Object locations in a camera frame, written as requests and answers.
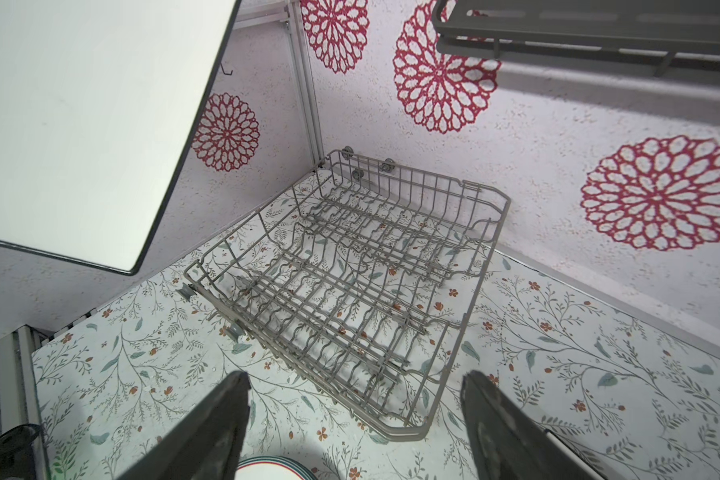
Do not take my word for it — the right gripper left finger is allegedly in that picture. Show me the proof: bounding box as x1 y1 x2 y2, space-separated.
121 371 251 480

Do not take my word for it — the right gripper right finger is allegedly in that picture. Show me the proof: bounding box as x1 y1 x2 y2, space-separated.
460 370 600 479

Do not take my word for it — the round plate orange pattern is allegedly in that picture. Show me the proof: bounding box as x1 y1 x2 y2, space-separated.
234 456 317 480

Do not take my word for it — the white square plate black rim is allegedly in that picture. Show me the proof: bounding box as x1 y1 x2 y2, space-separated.
0 1 239 275

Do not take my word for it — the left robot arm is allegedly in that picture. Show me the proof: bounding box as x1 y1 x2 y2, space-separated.
0 423 41 479

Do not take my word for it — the aluminium mounting rail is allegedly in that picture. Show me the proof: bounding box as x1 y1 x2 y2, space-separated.
0 308 97 457

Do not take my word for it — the grey wire dish rack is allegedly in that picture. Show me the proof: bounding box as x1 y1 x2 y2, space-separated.
181 147 511 442

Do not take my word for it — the grey slotted wall shelf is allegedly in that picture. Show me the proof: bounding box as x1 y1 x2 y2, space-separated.
431 1 720 75

